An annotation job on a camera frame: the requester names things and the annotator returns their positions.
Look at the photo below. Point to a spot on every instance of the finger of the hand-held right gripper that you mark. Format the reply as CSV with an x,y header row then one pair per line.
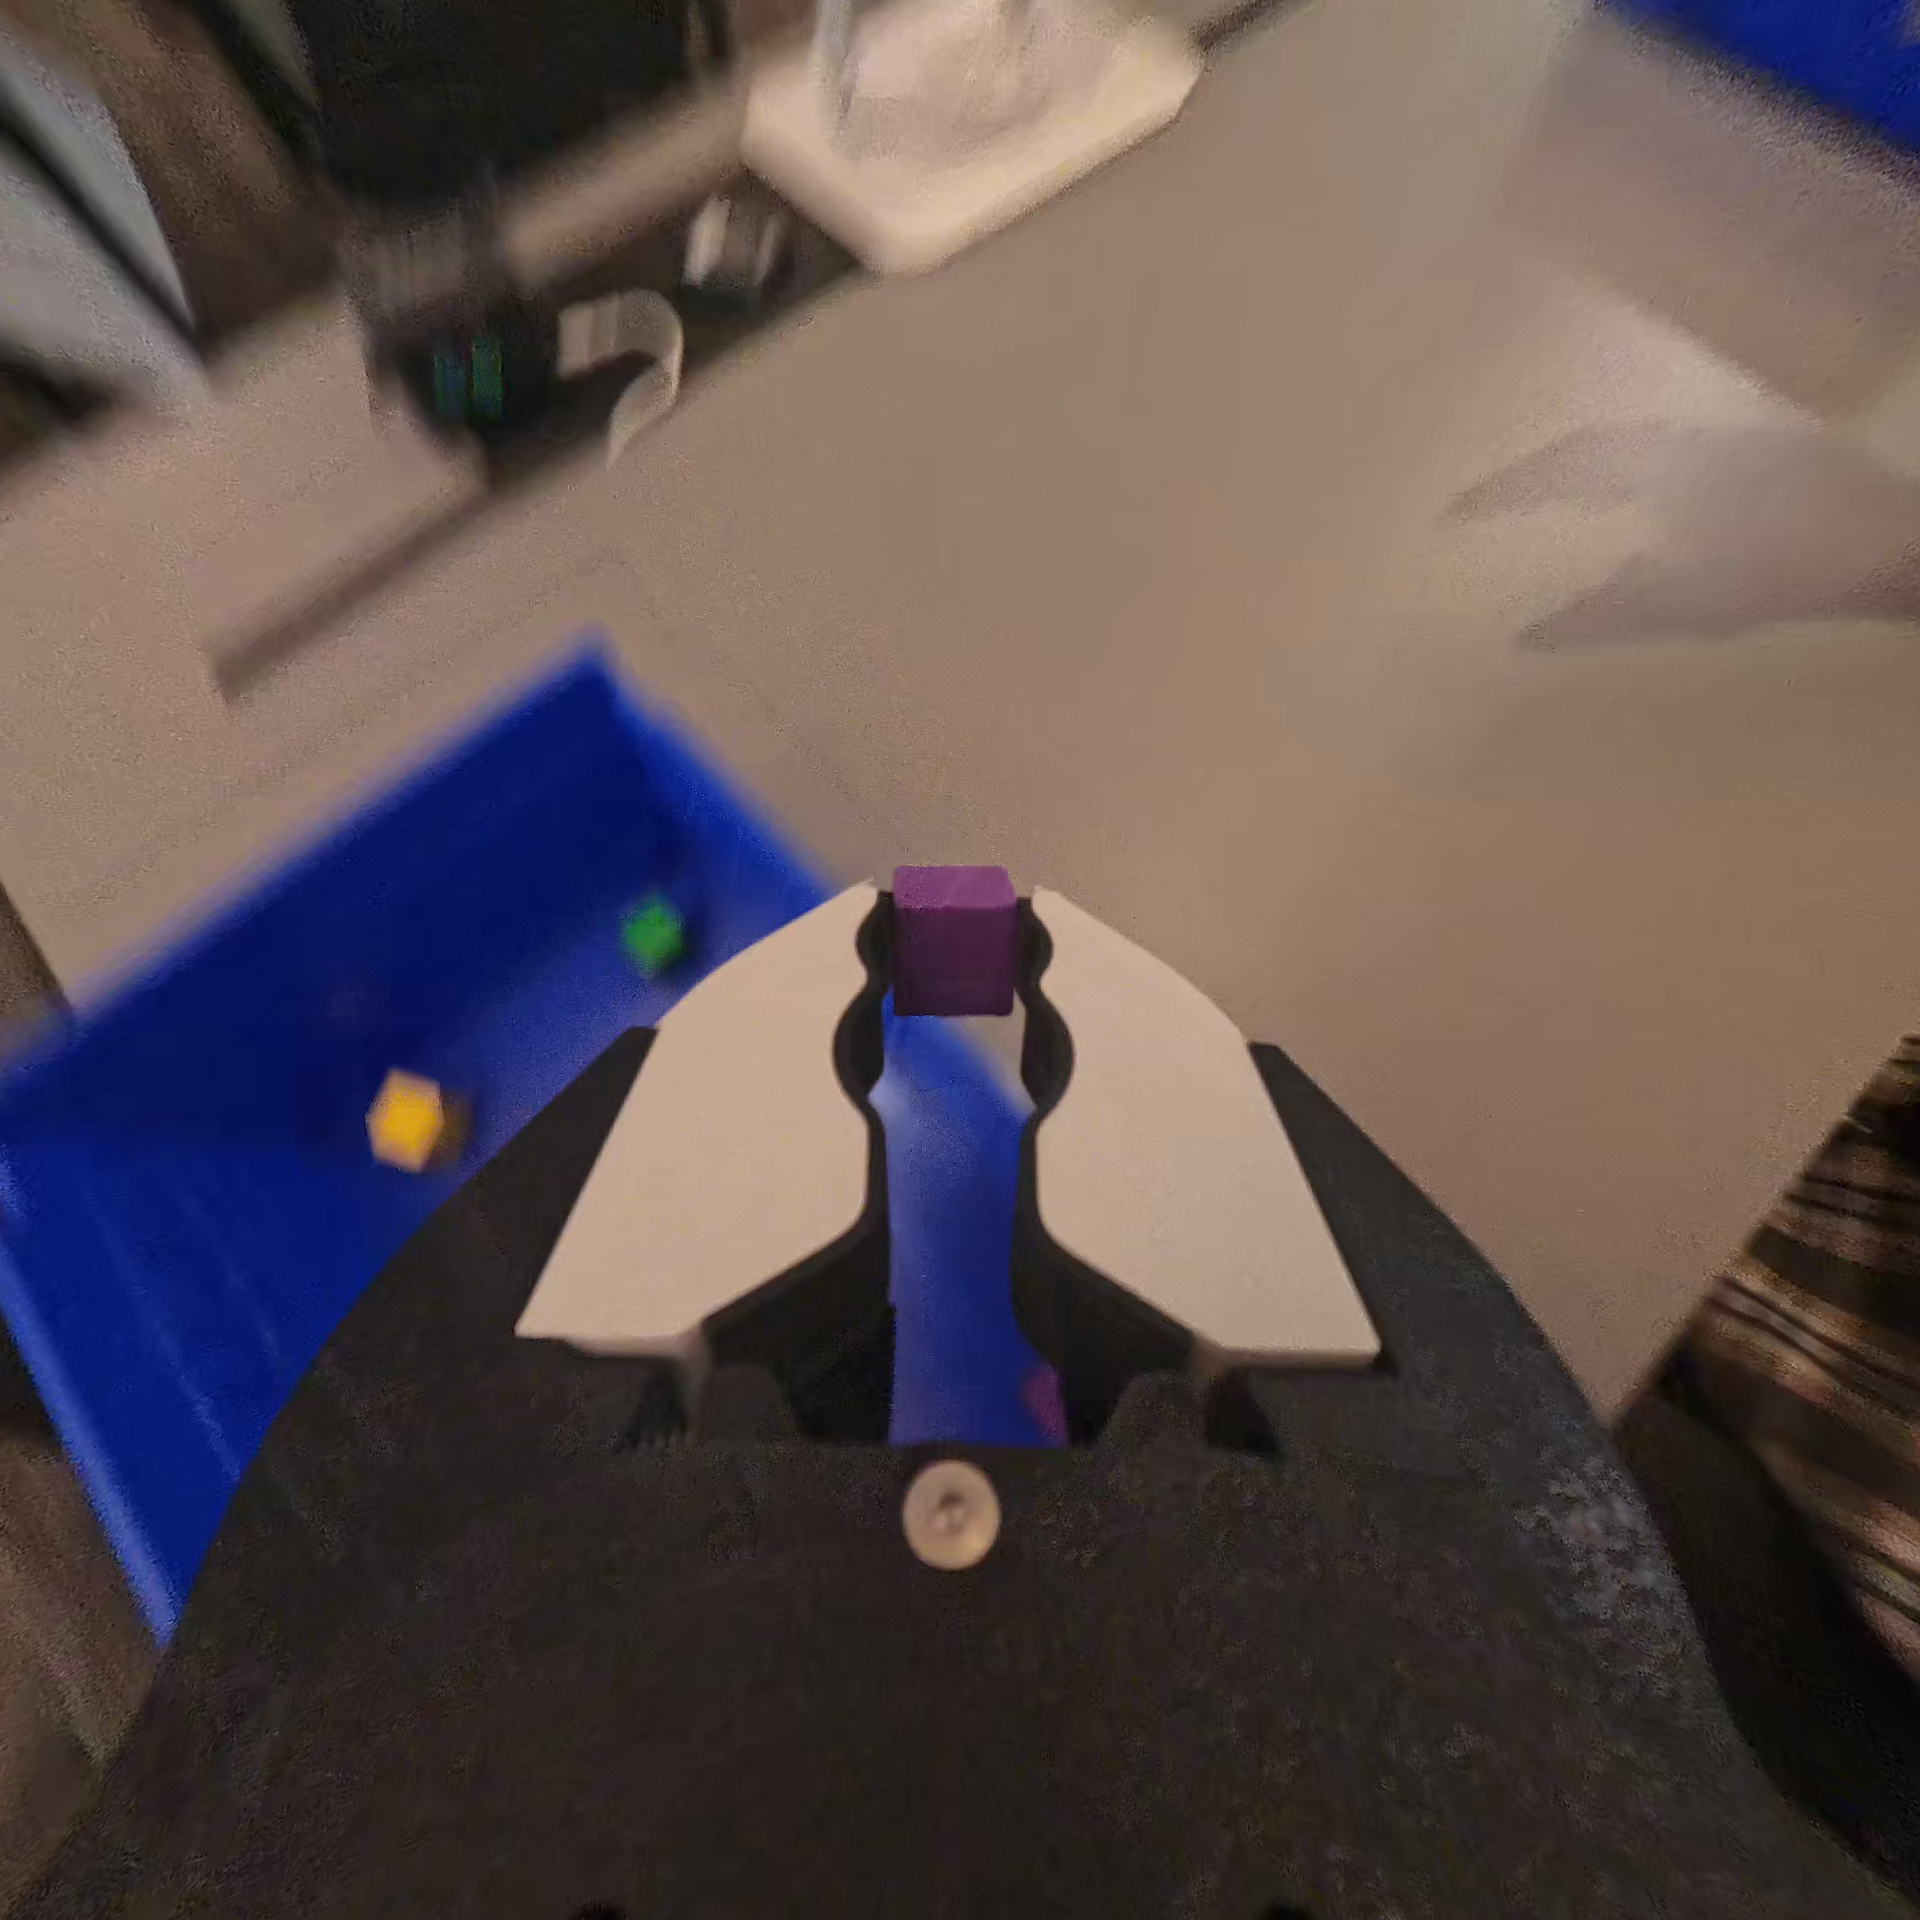
x,y
1724,618
1695,480

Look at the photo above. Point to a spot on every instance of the small black battery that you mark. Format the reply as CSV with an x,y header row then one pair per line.
x,y
734,247

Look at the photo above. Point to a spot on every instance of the green wooden cube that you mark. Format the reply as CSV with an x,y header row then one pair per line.
x,y
656,936

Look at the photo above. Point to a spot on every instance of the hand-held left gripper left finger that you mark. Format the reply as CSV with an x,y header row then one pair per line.
x,y
720,1185

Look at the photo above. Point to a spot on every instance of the white tablet stand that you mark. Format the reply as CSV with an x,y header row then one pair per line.
x,y
974,150

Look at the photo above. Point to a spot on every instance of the purple wooden cube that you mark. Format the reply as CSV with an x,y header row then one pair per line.
x,y
954,944
1048,1402

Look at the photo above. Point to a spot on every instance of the blue plastic bin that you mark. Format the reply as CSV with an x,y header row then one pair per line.
x,y
224,1201
1799,59

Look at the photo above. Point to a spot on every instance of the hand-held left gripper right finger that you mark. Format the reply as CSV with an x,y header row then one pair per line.
x,y
1185,1201

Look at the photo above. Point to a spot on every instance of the black charging box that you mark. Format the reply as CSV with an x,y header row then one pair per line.
x,y
464,375

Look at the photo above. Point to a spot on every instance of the person's plaid shirt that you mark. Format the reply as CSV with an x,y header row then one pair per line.
x,y
1815,1350

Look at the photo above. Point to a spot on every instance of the yellow wooden cube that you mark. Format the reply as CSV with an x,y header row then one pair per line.
x,y
407,1122

